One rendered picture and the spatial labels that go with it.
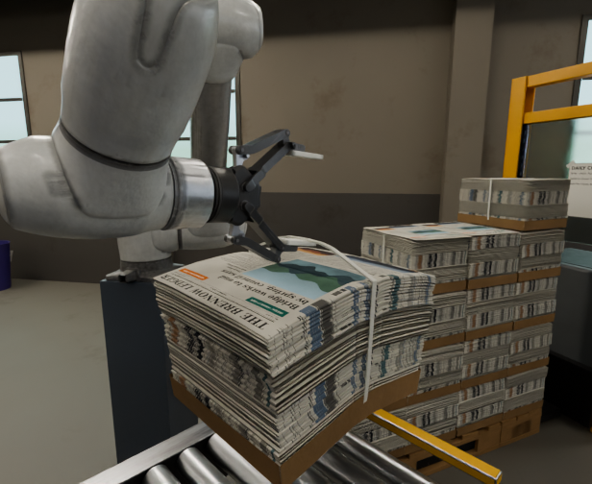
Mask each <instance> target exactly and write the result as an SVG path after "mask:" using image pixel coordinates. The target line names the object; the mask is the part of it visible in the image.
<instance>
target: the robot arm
mask: <svg viewBox="0 0 592 484"><path fill-rule="evenodd" d="M262 43H263V19H262V12H261V9H260V6H259V5H257V4H256V3H255V2H254V1H252V0H74V3H73V6H72V10H71V14H70V18H69V24H68V30H67V36H66V43H65V51H64V58H63V66H62V82H61V88H62V107H61V114H60V118H59V121H58V123H57V125H56V127H55V128H54V130H53V132H52V135H31V136H27V137H24V138H20V139H17V140H16V141H13V142H10V143H8V144H6V145H3V146H1V147H0V214H1V216H2V217H3V219H4V220H5V221H6V222H7V223H8V224H9V225H10V226H11V227H12V228H13V229H15V230H21V231H25V232H29V233H33V234H38V235H44V236H51V237H61V238H73V239H105V238H117V244H118V250H119V255H120V269H119V270H117V271H115V272H112V273H110V274H107V275H106V280H119V282H124V283H125V282H130V281H142V282H151V283H154V279H153V278H154V277H157V276H160V275H162V274H165V273H168V272H171V271H173V270H176V269H179V268H181V267H184V264H177V263H172V256H171V252H174V251H177V250H179V248H180V250H205V249H215V248H222V247H226V246H230V245H232V244H235V245H240V246H242V247H244V248H246V249H247V250H249V251H251V252H253V253H255V254H257V255H259V256H261V257H262V258H264V259H266V260H269V261H272V262H275V263H280V262H281V253H282V252H296V251H297V250H298V246H316V244H315V243H311V242H308V241H304V240H300V239H294V238H278V236H277V235H276V234H275V233H274V232H273V231H272V230H271V229H270V228H269V227H268V226H267V225H266V224H265V222H264V221H263V218H262V217H261V216H260V214H259V213H258V209H259V207H260V198H259V196H260V192H261V186H259V182H260V181H261V180H262V179H263V178H264V177H265V176H266V173H267V172H268V171H269V170H270V169H271V168H272V167H273V166H274V165H275V164H276V163H278V162H279V161H280V160H281V159H282V158H283V157H284V156H287V157H300V158H307V159H323V155H318V154H313V153H307V152H305V148H306V146H305V145H303V144H297V143H295V142H290V141H289V136H290V131H289V129H281V130H275V131H273V132H271V133H267V134H265V135H263V136H261V137H259V138H257V139H254V140H252V141H250V142H248V143H246V144H244V145H239V146H230V147H229V149H228V138H229V128H230V112H231V95H232V79H233V78H234V77H235V76H236V74H237V73H238V70H239V67H240V65H241V64H242V62H243V60H248V59H250V58H252V57H253V56H254V55H255V54H257V53H258V51H259V49H260V47H261V45H262ZM188 122H189V132H190V158H189V157H172V156H171V154H172V151H173V149H174V147H175V145H176V143H177V142H178V140H179V138H180V137H181V135H182V134H183V133H184V131H185V128H186V126H187V124H188ZM277 142H278V143H277ZM275 143H277V144H276V145H275V146H273V147H272V148H271V149H270V150H269V151H268V152H267V153H266V154H265V155H264V156H263V157H261V158H260V159H259V160H258V161H257V162H256V163H255V164H254V165H253V166H252V167H249V168H247V169H246V167H244V166H243V165H242V163H243V161H244V160H246V159H248V158H249V157H250V155H251V154H255V153H257V152H259V151H261V150H263V149H265V148H267V147H269V146H271V145H273V144H275ZM228 151H229V153H230V154H231V155H233V166H231V167H227V155H228ZM247 224H248V225H249V226H250V227H251V228H252V229H253V230H254V231H255V232H256V233H257V234H258V235H259V237H260V238H261V239H262V240H263V241H264V242H265V243H266V244H267V245H268V249H270V250H268V249H266V248H265V247H263V246H261V244H259V243H257V242H256V241H254V240H252V239H250V238H248V237H245V233H246V230H247Z"/></svg>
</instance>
